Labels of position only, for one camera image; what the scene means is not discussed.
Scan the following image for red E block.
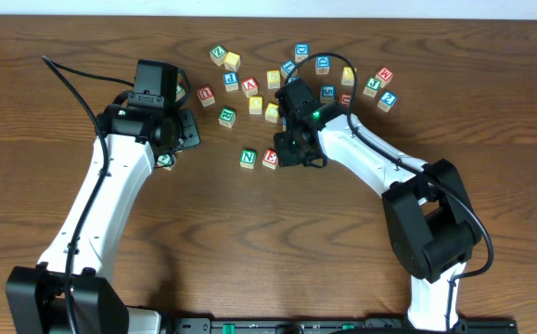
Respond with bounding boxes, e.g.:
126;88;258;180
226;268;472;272
262;148;278;170

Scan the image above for green N block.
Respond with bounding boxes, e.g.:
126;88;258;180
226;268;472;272
239;149;257;169

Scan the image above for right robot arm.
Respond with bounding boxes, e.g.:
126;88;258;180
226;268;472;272
275;79;488;331

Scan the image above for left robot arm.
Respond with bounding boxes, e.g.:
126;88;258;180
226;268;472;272
6;59;200;333

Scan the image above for green 4 block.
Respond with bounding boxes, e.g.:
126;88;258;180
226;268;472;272
156;153;176;171

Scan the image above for green 7 block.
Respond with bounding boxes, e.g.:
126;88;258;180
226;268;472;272
176;84;185;100

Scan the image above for red U block left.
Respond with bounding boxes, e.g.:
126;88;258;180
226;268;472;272
197;85;215;108

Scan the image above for red u block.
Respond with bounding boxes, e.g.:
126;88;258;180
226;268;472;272
197;85;215;108
339;94;352;107

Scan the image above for yellow C block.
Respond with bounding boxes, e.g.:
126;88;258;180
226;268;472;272
264;103;279;123

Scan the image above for green R block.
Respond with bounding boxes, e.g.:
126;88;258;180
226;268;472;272
218;108;237;128

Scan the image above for blue S block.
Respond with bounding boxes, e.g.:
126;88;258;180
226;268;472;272
320;84;336;104

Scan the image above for yellow O block centre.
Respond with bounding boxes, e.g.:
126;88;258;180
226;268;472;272
249;96;263;115

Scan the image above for red U block right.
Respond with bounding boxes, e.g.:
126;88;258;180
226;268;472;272
339;94;352;107

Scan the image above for blue P block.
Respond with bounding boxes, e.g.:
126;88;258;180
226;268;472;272
223;71;239;92

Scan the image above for yellow S block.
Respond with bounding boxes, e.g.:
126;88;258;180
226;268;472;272
266;71;281;90

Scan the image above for blue L block upper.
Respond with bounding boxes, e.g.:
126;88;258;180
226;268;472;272
280;59;298;79

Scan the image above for red A block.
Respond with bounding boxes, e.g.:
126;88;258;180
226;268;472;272
241;77;259;97

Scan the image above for green Z block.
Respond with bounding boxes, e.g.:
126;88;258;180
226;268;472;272
210;45;227;66

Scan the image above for blue D block right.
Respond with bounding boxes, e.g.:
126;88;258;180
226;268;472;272
315;56;331;75

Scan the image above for blue d block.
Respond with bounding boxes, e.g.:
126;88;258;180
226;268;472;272
315;56;331;75
294;44;310;63

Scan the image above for yellow block beside Z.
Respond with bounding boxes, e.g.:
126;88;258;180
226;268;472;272
224;52;241;72

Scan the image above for blue D block top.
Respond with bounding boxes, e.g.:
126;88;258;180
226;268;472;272
294;44;310;63

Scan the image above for red M block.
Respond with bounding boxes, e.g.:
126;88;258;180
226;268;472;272
376;67;394;88

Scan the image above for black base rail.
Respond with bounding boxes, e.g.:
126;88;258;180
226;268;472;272
123;316;519;334

